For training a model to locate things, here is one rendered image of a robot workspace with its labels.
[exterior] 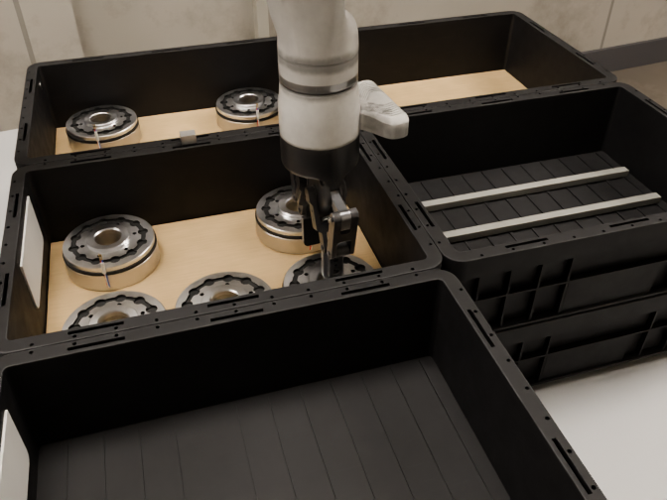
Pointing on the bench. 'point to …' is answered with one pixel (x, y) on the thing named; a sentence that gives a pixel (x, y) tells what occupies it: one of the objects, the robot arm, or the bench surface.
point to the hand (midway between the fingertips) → (322, 248)
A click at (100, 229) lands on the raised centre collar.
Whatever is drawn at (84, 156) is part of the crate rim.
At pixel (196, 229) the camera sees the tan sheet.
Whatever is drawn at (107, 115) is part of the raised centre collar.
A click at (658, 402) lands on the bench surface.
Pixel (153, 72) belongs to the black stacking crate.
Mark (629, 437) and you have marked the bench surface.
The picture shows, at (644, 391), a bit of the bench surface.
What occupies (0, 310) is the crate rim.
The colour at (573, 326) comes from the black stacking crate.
